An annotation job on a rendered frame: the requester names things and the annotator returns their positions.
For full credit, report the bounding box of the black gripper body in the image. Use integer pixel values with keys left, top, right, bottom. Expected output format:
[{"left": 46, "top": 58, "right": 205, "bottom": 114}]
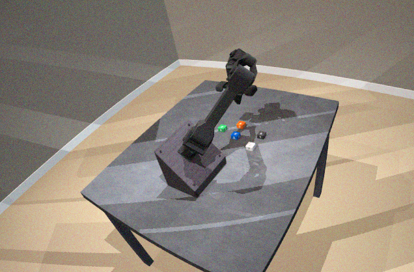
[{"left": 216, "top": 76, "right": 257, "bottom": 96}]

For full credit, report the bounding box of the blue block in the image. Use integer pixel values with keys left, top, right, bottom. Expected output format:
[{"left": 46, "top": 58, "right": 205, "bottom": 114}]
[{"left": 231, "top": 131, "right": 241, "bottom": 140}]

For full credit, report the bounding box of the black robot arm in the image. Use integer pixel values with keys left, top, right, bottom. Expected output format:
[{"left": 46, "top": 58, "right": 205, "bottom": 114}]
[{"left": 177, "top": 49, "right": 257, "bottom": 162}]

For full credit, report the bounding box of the green block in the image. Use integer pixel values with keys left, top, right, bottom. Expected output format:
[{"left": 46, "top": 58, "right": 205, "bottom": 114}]
[{"left": 218, "top": 124, "right": 227, "bottom": 132}]

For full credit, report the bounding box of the small white block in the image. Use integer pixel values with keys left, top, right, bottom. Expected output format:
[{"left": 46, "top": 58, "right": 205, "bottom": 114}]
[{"left": 245, "top": 142, "right": 256, "bottom": 151}]

